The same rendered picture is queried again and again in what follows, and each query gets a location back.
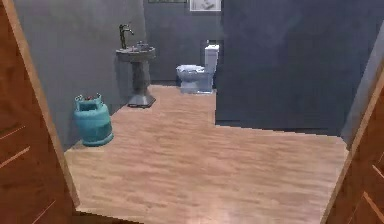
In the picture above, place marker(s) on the white toilet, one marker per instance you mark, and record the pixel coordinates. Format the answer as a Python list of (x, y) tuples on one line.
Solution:
[(200, 74)]

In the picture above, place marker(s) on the teal gas cylinder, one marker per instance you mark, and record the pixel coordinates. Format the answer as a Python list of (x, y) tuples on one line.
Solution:
[(93, 121)]

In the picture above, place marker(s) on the dark metal faucet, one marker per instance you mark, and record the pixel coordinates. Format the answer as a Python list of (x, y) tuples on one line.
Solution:
[(123, 34)]

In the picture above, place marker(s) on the white framed picture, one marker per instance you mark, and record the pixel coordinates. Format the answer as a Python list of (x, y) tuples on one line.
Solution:
[(205, 4)]

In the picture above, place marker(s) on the dark framed picture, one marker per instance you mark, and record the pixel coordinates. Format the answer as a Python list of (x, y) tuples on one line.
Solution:
[(166, 1)]

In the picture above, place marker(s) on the brown wooden door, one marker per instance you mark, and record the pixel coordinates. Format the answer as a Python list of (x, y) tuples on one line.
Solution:
[(26, 133), (361, 173)]

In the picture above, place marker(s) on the grey pedestal sink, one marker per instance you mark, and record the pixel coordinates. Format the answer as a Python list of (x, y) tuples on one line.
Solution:
[(139, 71)]

